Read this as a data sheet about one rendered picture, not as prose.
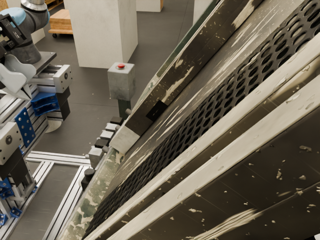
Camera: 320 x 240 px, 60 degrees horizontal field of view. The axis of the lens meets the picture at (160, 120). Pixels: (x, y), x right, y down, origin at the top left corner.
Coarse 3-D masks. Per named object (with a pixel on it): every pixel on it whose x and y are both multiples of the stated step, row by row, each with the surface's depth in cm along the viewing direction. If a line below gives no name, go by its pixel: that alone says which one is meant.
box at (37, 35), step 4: (8, 0) 363; (12, 0) 371; (16, 0) 378; (20, 0) 387; (8, 4) 363; (12, 4) 371; (16, 4) 379; (36, 32) 431; (40, 32) 443; (32, 36) 422; (36, 36) 432; (40, 36) 444; (44, 36) 454; (36, 40) 433
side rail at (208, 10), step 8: (216, 0) 122; (208, 8) 125; (200, 16) 128; (200, 24) 130; (192, 32) 133; (184, 40) 136; (176, 48) 140; (176, 56) 142; (168, 64) 146; (160, 72) 150
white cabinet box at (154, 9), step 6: (138, 0) 563; (144, 0) 562; (150, 0) 560; (156, 0) 558; (162, 0) 590; (138, 6) 570; (144, 6) 568; (150, 6) 566; (156, 6) 565; (162, 6) 597
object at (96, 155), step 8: (112, 120) 142; (120, 120) 142; (112, 128) 137; (104, 136) 132; (112, 136) 134; (96, 144) 127; (104, 144) 127; (96, 152) 123; (104, 152) 129; (96, 160) 124; (96, 168) 119; (88, 176) 110; (80, 184) 114; (88, 184) 111
